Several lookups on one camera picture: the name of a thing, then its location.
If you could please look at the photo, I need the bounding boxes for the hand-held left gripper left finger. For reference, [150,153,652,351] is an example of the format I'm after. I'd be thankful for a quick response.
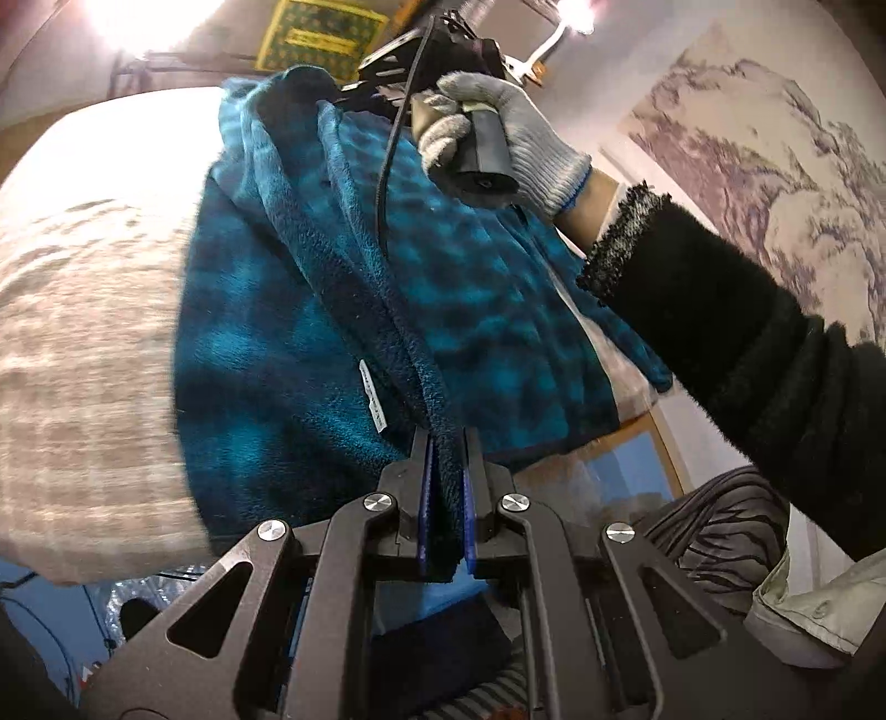
[86,429,437,720]

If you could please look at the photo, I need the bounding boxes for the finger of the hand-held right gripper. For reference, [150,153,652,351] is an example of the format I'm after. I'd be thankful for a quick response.
[332,78,413,115]

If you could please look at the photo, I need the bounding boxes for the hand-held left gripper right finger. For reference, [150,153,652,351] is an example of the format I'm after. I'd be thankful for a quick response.
[460,425,790,720]

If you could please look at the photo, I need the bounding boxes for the blue plaid fleece garment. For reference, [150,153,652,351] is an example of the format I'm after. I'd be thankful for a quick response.
[173,65,676,583]

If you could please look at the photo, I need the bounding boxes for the person's right forearm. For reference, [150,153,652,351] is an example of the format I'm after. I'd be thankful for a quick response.
[554,169,886,563]

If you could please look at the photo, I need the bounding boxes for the person's right hand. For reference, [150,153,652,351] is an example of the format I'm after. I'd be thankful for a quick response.
[415,73,594,224]

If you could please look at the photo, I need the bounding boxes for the white clamp lamp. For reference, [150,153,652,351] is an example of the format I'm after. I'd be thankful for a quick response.
[511,0,597,88]

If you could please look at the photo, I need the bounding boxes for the blue floor mat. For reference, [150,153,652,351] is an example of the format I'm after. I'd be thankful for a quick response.
[0,424,679,700]

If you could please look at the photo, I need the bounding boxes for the person's striped pants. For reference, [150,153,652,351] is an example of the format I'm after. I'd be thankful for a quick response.
[415,465,791,720]

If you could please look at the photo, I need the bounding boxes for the person's beige jacket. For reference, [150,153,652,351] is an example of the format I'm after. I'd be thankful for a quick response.
[744,550,886,657]

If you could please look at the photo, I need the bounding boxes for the beige plaid bed blanket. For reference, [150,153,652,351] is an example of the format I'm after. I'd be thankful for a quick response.
[0,86,660,588]

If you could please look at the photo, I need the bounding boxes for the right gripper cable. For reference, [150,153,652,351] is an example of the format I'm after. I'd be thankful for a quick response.
[372,14,439,259]

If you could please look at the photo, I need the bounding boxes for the landscape wall painting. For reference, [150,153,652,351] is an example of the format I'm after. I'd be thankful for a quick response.
[616,20,886,347]

